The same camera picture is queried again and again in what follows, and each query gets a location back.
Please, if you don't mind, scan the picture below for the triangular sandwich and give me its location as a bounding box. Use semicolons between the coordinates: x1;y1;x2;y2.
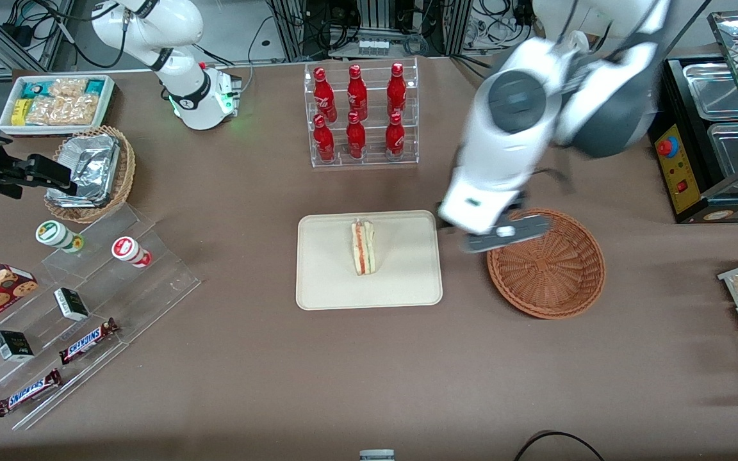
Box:
350;219;376;277

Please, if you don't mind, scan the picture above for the light wicker basket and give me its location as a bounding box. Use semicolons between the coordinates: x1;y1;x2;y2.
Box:
44;125;136;224

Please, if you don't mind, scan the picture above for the beige rectangular serving tray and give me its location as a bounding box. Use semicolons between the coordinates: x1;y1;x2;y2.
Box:
296;210;443;311

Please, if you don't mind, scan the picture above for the brown round wicker basket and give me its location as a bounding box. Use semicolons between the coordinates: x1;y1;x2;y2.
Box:
486;208;606;319

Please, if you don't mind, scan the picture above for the green lid white cup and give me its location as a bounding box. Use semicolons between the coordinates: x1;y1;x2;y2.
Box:
35;220;85;254

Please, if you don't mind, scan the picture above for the silver foil pack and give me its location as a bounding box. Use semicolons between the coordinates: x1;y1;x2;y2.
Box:
58;134;120;168
45;154;115;208

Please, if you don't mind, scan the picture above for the large clear cracker bag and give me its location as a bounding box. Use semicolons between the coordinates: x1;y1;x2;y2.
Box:
26;95;99;126

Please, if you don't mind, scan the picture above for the red cola bottle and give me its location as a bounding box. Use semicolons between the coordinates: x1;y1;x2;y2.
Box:
313;67;338;124
347;64;368;121
387;62;407;118
346;111;366;159
313;115;336;162
385;112;406;161

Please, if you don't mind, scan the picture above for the small clear cracker bag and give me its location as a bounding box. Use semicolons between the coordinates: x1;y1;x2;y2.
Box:
48;77;88;99

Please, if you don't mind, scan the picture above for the white rectangular snack bin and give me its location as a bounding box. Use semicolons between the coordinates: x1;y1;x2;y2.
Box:
0;75;116;136

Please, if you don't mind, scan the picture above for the red lid white cup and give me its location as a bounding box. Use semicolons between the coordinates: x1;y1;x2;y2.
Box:
111;236;152;268

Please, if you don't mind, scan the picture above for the small black carton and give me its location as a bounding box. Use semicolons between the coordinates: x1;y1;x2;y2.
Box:
54;287;90;322
0;330;35;362

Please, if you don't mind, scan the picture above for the clear acrylic stepped display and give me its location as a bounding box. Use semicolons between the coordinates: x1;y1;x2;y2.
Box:
0;204;202;431

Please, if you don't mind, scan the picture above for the clear acrylic bottle rack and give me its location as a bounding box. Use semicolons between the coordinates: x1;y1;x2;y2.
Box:
304;56;420;168

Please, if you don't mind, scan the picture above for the brown Snickers bar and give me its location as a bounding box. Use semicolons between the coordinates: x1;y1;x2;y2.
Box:
0;369;63;418
58;318;120;366

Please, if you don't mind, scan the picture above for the black food warmer appliance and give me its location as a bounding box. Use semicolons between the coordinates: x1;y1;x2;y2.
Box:
648;10;738;225

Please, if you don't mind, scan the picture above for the black diagonal pole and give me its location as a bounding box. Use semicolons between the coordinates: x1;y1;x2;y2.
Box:
664;0;714;62

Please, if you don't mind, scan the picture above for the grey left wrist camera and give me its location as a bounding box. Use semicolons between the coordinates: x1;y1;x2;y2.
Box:
462;214;550;255

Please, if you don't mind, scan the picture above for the black looped cable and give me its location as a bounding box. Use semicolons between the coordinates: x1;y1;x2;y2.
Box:
513;431;606;461

